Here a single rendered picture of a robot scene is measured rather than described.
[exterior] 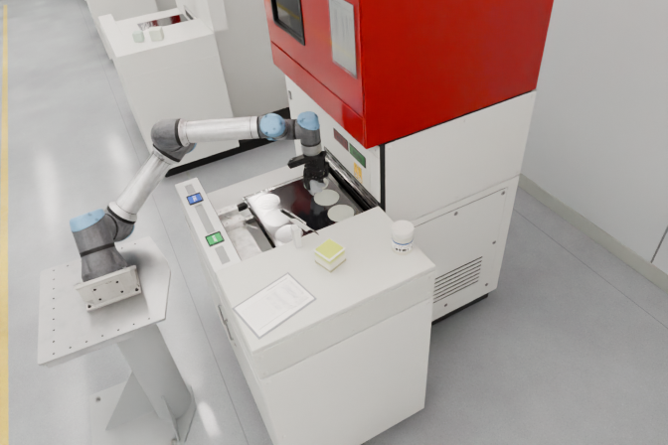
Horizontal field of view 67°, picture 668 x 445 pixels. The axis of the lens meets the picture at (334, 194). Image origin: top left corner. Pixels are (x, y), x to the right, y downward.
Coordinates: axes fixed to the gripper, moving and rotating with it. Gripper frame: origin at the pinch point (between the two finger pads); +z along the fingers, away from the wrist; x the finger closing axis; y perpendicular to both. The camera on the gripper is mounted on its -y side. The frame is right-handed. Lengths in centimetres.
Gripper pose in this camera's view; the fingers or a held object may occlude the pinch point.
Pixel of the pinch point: (312, 192)
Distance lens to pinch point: 200.3
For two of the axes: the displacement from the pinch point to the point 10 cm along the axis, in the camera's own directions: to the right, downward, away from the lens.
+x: 3.6, -6.1, 7.1
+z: 0.7, 7.7, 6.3
